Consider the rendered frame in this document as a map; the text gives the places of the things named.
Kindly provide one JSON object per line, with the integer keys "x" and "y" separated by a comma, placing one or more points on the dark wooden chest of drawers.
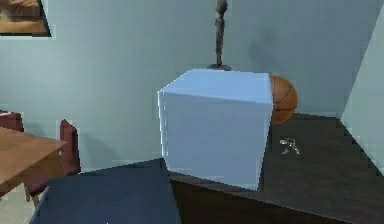
{"x": 310, "y": 180}

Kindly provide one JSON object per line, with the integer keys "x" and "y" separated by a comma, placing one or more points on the pale blue box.
{"x": 216, "y": 130}

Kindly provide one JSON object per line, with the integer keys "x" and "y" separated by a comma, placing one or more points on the dark grey slender statue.
{"x": 219, "y": 36}

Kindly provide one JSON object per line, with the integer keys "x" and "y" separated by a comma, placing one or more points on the orange basketball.
{"x": 283, "y": 99}

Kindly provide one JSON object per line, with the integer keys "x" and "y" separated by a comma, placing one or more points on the dark blue closed laptop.
{"x": 110, "y": 196}

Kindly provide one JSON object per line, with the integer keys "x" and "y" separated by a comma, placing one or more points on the dark red chair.
{"x": 68, "y": 150}
{"x": 10, "y": 120}

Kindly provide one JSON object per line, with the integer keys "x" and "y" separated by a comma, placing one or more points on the brown wooden table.
{"x": 25, "y": 156}

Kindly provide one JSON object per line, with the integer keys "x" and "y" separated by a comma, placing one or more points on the black framed brown picture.
{"x": 22, "y": 16}

